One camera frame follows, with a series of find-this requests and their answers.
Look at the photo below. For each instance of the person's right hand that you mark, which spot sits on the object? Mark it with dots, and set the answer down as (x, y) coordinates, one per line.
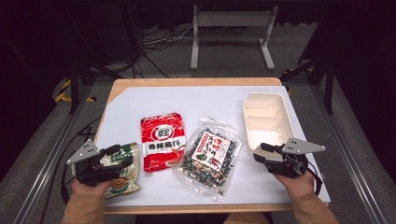
(299, 186)

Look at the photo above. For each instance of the white metal stand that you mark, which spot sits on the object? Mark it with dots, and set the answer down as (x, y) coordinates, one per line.
(194, 46)

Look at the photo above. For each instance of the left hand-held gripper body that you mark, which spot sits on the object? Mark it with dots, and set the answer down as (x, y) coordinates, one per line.
(84, 152)

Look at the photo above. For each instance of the red seasoning packet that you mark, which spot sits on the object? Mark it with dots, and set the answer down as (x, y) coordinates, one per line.
(162, 157)

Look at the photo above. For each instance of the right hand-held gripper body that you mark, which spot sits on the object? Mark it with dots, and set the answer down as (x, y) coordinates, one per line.
(299, 146)

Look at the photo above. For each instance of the green and white packet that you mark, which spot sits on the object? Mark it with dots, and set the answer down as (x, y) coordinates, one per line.
(130, 183)

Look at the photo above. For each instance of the black metal stand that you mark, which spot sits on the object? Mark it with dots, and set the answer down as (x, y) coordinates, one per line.
(328, 87)
(74, 87)

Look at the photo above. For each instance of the clear seaweed packet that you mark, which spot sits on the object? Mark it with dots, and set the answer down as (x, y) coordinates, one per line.
(214, 168)

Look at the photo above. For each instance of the aluminium frame rail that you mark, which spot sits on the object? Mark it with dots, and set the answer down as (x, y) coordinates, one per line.
(46, 165)
(348, 155)

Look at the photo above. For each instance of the cream plastic lunch box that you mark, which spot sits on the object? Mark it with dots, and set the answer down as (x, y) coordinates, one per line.
(264, 124)

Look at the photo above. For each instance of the person's left hand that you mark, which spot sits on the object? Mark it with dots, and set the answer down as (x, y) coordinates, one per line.
(90, 189)

